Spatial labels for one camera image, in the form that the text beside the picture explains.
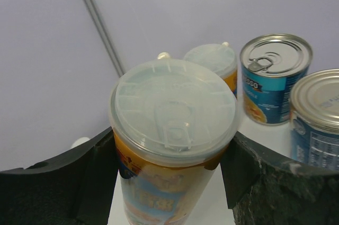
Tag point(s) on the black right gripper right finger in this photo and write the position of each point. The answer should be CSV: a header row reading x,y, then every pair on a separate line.
x,y
265,187

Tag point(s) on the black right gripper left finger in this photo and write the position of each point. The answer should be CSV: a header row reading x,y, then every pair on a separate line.
x,y
75,187

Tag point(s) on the blue soup can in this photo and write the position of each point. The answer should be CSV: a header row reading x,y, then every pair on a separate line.
x,y
271,65
314,119

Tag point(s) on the white lid orange can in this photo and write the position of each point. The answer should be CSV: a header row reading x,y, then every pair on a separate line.
x,y
218,58

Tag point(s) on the white cube counter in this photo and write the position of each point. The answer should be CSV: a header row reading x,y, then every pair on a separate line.
x,y
212,206

